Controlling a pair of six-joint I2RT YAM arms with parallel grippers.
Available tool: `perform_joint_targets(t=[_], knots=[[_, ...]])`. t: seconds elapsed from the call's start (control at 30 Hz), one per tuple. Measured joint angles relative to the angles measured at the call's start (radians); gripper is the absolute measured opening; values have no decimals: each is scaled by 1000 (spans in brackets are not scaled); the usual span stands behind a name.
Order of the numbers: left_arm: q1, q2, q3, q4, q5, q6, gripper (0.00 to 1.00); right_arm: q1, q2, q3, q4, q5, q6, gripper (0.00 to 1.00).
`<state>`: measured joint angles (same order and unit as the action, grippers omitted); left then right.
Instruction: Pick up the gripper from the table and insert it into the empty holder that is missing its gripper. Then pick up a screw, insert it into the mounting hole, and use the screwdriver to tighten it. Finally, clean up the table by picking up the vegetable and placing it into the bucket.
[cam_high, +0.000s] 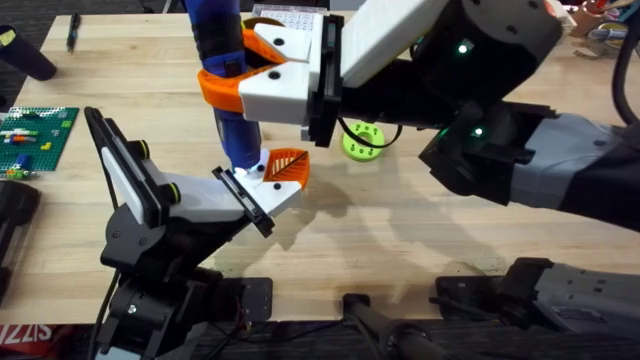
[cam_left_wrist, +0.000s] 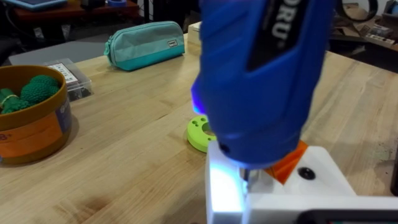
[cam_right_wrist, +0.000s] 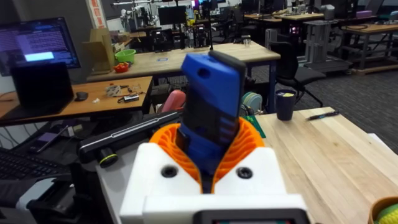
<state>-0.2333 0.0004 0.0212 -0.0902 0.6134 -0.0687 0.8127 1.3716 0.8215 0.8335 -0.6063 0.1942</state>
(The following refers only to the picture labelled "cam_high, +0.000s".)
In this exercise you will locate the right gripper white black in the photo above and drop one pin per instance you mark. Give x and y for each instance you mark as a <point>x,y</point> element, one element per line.
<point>390,35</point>

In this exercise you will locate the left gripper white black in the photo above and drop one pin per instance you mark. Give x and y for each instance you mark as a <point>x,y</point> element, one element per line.
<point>205,200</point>

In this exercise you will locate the blue electric screwdriver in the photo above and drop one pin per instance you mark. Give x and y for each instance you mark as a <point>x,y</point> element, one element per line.
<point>240,140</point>

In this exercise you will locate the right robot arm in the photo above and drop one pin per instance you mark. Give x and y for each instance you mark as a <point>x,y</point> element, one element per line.
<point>575,160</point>

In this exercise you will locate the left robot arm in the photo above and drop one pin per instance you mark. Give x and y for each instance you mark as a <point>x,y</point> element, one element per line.
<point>150,315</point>

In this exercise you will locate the brown tape roll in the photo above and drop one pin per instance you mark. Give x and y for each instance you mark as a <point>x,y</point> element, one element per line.
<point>252,22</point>

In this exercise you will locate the green disc with holes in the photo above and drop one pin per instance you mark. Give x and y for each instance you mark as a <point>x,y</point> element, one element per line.
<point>355,151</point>

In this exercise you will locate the left wrist black plate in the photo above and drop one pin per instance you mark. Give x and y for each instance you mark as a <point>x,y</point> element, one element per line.
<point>125,165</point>

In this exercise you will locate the black pen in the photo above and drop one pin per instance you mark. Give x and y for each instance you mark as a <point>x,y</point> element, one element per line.
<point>73,30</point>

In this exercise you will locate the green board with toy blocks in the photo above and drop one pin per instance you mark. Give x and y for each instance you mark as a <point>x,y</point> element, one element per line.
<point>40,135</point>

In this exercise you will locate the black cylinder with yellow tape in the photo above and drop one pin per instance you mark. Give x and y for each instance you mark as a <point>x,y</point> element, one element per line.
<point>27,60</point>

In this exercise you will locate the black case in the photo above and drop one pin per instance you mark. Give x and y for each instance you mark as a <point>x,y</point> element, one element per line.
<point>12,225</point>

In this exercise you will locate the heap of tools and tape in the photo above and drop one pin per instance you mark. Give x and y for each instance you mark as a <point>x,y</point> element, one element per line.
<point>600,25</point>

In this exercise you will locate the black rail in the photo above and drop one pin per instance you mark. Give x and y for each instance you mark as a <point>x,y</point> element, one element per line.
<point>300,342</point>

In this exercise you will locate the black pole mount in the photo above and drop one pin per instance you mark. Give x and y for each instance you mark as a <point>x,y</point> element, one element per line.
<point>385,330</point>

